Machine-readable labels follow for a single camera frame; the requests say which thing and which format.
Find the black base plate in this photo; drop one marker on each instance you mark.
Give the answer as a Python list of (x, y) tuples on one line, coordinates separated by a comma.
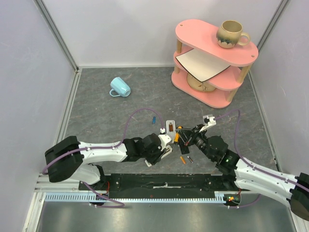
[(164, 186)]

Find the white remote blue batteries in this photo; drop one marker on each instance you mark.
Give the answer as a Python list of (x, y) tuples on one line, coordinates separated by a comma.
[(170, 126)]

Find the white remote orange batteries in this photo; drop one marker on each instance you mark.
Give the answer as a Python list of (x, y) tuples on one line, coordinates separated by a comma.
[(167, 150)]

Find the grey cable duct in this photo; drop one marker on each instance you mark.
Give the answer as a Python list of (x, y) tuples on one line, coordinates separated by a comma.
[(93, 198)]

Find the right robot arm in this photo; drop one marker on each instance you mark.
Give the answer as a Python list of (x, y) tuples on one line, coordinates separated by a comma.
[(288, 189)]

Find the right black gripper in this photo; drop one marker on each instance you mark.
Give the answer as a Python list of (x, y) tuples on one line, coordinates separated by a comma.
[(189, 137)]

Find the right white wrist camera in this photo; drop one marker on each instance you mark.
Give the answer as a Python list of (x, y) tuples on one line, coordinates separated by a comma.
[(209, 121)]

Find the pink three-tier shelf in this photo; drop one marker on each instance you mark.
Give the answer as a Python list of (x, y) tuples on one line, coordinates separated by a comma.
[(200, 35)]

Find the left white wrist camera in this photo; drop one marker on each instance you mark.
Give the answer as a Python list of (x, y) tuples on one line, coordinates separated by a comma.
[(165, 138)]

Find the beige ceramic mug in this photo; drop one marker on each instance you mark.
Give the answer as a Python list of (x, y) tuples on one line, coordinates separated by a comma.
[(230, 33)]

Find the white square plate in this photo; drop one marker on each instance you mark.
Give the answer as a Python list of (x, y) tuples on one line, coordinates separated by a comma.
[(200, 65)]

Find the beige bowl on shelf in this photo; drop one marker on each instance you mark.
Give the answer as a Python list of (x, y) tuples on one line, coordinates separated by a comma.
[(199, 86)]

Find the light blue mug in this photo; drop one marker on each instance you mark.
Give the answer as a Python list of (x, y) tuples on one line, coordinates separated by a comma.
[(119, 88)]

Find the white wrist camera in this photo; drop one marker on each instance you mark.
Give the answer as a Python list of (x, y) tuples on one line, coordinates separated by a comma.
[(209, 121), (165, 138)]

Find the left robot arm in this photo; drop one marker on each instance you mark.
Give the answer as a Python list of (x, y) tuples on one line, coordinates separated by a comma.
[(71, 159)]

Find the orange handled screwdriver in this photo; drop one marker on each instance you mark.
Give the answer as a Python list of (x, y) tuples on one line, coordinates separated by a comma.
[(177, 136)]

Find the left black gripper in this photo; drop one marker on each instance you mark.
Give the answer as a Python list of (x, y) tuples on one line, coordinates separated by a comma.
[(153, 160)]

